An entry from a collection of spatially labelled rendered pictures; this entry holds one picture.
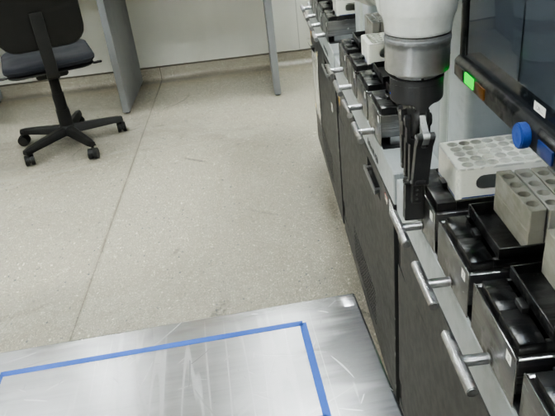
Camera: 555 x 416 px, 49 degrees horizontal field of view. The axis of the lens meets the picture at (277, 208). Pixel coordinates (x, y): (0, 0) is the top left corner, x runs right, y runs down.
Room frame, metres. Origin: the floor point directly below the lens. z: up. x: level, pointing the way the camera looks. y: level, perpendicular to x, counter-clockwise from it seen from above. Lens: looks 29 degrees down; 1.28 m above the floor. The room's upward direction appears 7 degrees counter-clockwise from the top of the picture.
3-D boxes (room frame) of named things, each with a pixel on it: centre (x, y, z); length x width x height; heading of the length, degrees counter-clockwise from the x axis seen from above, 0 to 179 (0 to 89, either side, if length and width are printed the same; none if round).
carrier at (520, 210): (0.68, -0.31, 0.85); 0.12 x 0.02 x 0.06; 0
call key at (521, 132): (0.63, -0.29, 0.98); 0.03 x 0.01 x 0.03; 0
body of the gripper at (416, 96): (0.83, -0.22, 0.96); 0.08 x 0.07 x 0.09; 0
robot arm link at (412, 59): (0.83, -0.22, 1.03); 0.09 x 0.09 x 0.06
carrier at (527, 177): (0.68, -0.34, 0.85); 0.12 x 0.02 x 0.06; 0
